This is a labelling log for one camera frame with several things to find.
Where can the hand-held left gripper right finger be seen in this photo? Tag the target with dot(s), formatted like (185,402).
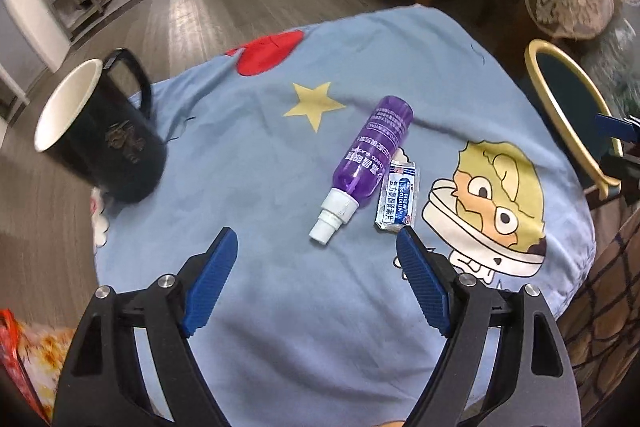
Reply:
(422,282)

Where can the black mug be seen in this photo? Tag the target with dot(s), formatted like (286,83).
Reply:
(125,157)

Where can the small white medicine packet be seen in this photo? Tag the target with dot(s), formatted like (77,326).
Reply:
(397,197)

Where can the purple spray bottle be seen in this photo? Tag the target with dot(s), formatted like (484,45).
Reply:
(370,147)

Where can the yellow rimmed teal bin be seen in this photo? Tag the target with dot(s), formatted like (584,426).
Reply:
(565,97)

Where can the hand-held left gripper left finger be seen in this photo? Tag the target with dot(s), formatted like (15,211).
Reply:
(210,287)

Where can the blue cartoon print cloth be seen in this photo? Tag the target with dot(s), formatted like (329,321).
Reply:
(250,187)

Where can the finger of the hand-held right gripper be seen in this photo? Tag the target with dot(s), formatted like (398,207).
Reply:
(622,172)
(617,126)

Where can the orange patterned bag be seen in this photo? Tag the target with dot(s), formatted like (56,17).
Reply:
(35,357)

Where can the plaid cloth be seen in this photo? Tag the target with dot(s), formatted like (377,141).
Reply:
(605,307)

